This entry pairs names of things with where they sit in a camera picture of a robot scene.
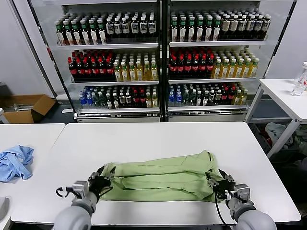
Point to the green polo shirt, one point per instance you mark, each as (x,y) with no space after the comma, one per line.
(156,182)

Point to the beige label dark drink bottle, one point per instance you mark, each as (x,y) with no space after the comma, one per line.
(266,25)
(259,26)
(234,26)
(251,26)
(225,26)
(242,26)

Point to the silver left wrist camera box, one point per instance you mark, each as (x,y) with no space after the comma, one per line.
(80,188)

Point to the yellow juice bottle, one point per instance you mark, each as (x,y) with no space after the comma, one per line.
(232,70)
(239,70)
(147,72)
(254,69)
(154,71)
(247,69)
(155,101)
(117,73)
(132,72)
(125,73)
(217,70)
(149,101)
(244,97)
(140,72)
(237,98)
(224,70)

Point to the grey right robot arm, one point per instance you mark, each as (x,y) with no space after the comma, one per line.
(251,218)

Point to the clear green water bottle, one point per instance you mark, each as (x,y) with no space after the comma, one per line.
(185,100)
(193,99)
(96,102)
(103,102)

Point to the green cap dark tea bottle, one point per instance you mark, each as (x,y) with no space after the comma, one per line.
(182,31)
(174,31)
(191,31)
(209,30)
(94,34)
(60,36)
(85,35)
(77,35)
(217,30)
(200,31)
(102,34)
(69,36)

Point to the clear plastic water bottle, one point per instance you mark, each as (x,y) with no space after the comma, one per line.
(298,89)

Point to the open cardboard box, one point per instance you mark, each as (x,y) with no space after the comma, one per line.
(40,105)

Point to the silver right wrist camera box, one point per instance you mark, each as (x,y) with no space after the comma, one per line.
(241,191)

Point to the crumpled light blue shirt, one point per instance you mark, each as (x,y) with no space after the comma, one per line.
(14,163)

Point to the blue water bottle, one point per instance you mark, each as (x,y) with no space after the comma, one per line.
(179,100)
(172,100)
(90,101)
(83,101)

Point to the glass front beverage cooler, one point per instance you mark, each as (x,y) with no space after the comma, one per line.
(206,116)
(115,116)

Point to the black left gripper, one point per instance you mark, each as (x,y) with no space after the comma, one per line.
(99,184)

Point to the small white floor object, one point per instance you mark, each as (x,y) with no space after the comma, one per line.
(67,111)

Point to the red cap cola bottle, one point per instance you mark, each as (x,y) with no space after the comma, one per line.
(136,99)
(110,68)
(80,69)
(143,99)
(72,69)
(210,65)
(203,65)
(88,69)
(196,66)
(103,68)
(181,67)
(225,95)
(173,67)
(232,95)
(95,69)
(188,66)

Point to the white side table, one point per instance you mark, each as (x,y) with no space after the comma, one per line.
(275,88)

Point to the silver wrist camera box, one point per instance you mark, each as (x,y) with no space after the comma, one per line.
(241,191)
(80,188)

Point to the white furniture piece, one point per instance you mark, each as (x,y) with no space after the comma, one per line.
(3,117)

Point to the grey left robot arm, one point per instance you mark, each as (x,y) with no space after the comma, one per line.
(74,215)

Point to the clear bottle with red label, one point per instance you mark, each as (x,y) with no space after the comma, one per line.
(301,73)

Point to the open glass cooler door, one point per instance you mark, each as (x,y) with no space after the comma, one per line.
(42,48)
(275,28)

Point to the white label dark drink bottle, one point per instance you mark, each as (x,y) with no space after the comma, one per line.
(134,27)
(143,26)
(152,26)
(118,28)
(110,28)
(126,27)

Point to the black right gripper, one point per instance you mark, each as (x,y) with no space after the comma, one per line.
(224,187)

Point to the grey green cloth pile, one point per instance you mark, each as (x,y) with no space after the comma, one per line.
(275,130)

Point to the white cap dark drink bottle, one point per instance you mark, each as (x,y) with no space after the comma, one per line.
(205,99)
(199,100)
(109,103)
(122,99)
(211,97)
(128,98)
(218,97)
(116,103)

